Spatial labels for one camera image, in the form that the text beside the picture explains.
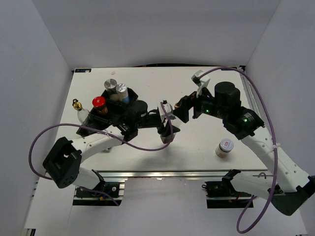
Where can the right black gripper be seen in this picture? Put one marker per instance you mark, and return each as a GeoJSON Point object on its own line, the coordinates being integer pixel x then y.
{"type": "Point", "coordinates": [187, 103]}

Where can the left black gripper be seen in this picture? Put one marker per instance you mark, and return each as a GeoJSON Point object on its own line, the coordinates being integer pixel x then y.
{"type": "Point", "coordinates": [168, 130]}

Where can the blue label silver lid jar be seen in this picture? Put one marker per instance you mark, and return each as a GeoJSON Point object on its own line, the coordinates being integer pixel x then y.
{"type": "Point", "coordinates": [122, 92]}

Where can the white lid brown jar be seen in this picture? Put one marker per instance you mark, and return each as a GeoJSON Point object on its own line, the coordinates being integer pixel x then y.
{"type": "Point", "coordinates": [224, 148]}

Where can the glass jar white powder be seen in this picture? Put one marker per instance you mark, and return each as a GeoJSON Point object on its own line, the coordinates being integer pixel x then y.
{"type": "Point", "coordinates": [110, 86]}

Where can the red lid sauce jar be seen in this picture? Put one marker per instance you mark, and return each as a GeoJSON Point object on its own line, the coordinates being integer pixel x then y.
{"type": "Point", "coordinates": [99, 103]}

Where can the clear oil bottle gold spout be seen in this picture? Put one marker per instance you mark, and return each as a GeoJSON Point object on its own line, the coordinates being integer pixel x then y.
{"type": "Point", "coordinates": [82, 113]}

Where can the dark sauce bottle gold spout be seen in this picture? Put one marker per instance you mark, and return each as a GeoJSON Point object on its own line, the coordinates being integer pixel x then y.
{"type": "Point", "coordinates": [167, 138]}

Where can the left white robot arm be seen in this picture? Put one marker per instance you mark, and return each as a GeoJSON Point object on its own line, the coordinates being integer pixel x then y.
{"type": "Point", "coordinates": [118, 127]}

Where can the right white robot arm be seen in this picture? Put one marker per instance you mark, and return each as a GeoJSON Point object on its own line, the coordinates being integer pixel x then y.
{"type": "Point", "coordinates": [293, 185]}

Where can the black condiment tray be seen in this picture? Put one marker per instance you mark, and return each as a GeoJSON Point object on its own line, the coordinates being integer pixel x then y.
{"type": "Point", "coordinates": [118, 113]}

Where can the blue logo sticker left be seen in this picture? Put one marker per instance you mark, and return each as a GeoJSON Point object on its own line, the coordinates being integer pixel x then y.
{"type": "Point", "coordinates": [82, 70]}

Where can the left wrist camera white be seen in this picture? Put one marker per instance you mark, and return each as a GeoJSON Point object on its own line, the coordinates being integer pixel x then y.
{"type": "Point", "coordinates": [165, 111]}

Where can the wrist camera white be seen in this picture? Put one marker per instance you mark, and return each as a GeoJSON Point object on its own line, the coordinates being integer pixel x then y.
{"type": "Point", "coordinates": [165, 111]}
{"type": "Point", "coordinates": [196, 78]}

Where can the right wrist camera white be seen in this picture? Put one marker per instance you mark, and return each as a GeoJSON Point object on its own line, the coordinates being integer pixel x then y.
{"type": "Point", "coordinates": [196, 78]}

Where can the aluminium table rail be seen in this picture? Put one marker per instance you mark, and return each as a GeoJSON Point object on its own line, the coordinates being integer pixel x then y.
{"type": "Point", "coordinates": [163, 174]}

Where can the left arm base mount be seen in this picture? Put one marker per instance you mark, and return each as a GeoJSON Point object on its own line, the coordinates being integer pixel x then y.
{"type": "Point", "coordinates": [103, 189]}

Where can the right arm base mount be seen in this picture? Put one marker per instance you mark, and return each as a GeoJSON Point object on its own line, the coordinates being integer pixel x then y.
{"type": "Point", "coordinates": [221, 194]}

